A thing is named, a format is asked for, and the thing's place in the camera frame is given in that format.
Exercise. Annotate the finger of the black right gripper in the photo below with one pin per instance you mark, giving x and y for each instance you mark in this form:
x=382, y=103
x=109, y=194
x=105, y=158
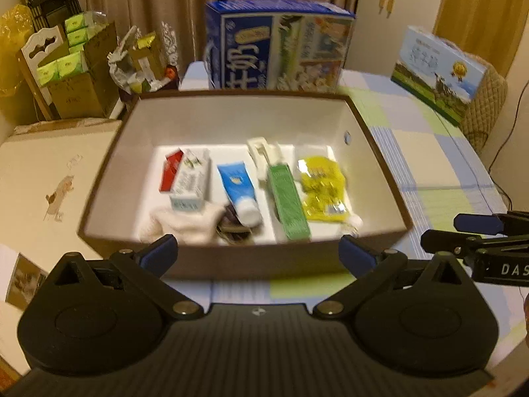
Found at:
x=464, y=245
x=510, y=223

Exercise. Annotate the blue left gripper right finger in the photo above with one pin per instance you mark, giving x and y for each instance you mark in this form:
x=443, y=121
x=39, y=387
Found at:
x=372, y=271

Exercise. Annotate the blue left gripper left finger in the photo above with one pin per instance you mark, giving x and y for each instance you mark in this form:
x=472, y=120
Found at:
x=144, y=270

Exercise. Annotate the white cloth sock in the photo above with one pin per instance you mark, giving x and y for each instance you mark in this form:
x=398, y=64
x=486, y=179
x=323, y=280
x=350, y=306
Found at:
x=188, y=227

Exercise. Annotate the yellow snack packet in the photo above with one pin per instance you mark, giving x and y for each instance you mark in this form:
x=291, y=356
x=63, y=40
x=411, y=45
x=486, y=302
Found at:
x=323, y=186

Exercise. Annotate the dark brown hair scrunchie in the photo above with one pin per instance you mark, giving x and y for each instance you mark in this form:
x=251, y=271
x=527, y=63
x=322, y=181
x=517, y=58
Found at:
x=230, y=229

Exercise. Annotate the green slim carton box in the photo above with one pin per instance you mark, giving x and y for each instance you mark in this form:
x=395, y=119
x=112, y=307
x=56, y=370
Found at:
x=287, y=203

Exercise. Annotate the red small packet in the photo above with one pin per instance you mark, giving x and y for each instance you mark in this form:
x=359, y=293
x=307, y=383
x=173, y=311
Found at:
x=170, y=170

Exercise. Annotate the blue white cream tube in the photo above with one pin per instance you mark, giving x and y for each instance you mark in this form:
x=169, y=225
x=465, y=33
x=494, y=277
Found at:
x=241, y=193

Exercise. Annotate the brown white storage box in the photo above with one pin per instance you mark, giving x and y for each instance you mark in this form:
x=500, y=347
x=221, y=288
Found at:
x=253, y=185

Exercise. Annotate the small white pill bottle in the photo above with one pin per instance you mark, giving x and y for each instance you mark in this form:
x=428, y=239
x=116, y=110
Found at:
x=352, y=224

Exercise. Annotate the checkered bed sheet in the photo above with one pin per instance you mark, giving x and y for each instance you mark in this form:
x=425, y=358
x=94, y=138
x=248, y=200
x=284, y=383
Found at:
x=436, y=169

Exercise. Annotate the photo card leaflet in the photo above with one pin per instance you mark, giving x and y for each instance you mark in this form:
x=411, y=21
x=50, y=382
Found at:
x=25, y=281

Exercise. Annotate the quilted beige chair cushion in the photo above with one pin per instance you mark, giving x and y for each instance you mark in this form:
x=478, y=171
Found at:
x=484, y=110

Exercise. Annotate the light blue milk gift box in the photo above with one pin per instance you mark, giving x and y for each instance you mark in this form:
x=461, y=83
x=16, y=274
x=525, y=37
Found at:
x=438, y=73

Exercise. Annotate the cardboard box with tissues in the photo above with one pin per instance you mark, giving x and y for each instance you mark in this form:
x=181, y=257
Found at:
x=76, y=74

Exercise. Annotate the full trash bin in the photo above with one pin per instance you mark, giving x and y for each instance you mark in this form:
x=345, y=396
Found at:
x=140, y=65

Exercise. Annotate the blue milk carton box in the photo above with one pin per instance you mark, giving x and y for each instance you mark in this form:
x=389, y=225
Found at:
x=276, y=45

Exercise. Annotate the white carved chair back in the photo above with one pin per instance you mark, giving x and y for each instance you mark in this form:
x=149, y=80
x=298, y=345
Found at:
x=37, y=48

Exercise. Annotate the yellow plastic bag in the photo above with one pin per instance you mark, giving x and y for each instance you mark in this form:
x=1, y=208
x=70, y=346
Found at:
x=15, y=29

